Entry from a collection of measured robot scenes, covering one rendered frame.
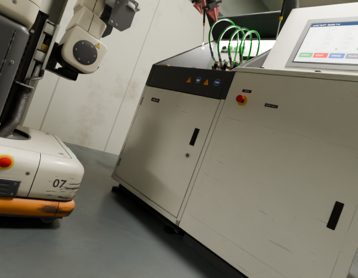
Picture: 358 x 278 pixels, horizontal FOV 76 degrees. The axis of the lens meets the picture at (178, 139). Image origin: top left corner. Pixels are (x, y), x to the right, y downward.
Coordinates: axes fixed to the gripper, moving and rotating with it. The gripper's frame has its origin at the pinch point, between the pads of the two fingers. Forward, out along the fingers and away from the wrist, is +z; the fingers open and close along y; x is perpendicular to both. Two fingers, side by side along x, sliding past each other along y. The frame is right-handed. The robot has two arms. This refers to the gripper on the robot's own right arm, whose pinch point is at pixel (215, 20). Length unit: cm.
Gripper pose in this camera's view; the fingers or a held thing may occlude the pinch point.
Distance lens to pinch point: 152.4
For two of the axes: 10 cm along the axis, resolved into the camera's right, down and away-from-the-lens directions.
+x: -5.2, -1.9, 8.3
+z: 3.3, 8.6, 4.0
